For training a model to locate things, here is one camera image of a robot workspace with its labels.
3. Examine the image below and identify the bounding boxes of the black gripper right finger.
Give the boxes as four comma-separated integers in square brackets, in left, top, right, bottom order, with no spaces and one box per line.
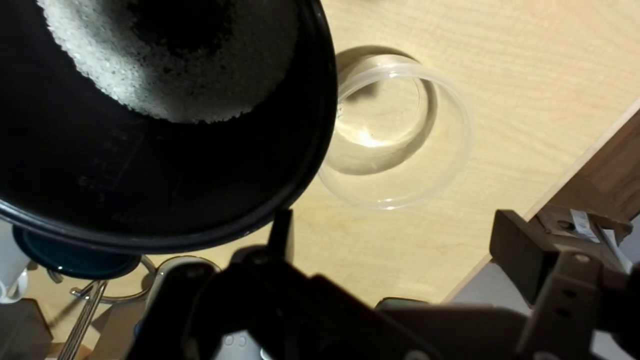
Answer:
[488,209,640,360]

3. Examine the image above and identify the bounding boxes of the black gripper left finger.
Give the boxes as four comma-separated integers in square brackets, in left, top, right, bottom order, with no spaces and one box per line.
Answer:
[129,209,428,360]

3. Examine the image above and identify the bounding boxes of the metal pot black interior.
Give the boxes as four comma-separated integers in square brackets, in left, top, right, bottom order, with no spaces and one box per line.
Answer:
[0,0,339,257]

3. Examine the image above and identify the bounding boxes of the dark green mug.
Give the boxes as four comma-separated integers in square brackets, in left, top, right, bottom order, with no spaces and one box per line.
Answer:
[11,224,143,283]

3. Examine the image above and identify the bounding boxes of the small white cup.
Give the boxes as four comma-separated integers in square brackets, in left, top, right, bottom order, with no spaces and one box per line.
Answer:
[0,222,31,304]

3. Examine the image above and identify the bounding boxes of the metal wire stand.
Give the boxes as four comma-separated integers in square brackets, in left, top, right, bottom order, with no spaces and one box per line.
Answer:
[53,257,155,360]

